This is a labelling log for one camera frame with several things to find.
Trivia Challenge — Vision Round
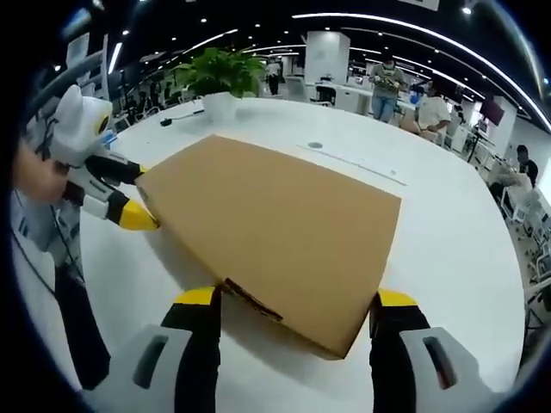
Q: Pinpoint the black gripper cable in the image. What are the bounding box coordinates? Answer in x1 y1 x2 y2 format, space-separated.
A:
10 227 59 298

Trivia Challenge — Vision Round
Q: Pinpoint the black cable with round plug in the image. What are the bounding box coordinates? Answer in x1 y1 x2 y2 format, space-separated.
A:
159 109 203 127

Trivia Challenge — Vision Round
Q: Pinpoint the person's left hand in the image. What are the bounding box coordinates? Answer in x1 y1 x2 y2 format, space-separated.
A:
15 139 72 203

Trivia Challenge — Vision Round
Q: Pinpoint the table cable cover plate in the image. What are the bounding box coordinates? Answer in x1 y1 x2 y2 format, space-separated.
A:
296 139 409 187

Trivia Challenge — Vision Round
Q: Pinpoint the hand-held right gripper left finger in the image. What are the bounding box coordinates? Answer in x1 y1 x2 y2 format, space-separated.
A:
85 287 223 413

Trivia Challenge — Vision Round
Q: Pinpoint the green potted plant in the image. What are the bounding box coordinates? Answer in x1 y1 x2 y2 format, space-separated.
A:
171 46 268 118

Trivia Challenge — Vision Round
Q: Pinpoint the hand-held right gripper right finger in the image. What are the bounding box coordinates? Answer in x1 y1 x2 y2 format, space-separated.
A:
368 288 492 413

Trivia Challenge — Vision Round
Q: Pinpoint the brown cardboard shoe box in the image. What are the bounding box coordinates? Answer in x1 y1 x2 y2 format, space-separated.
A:
134 133 402 361

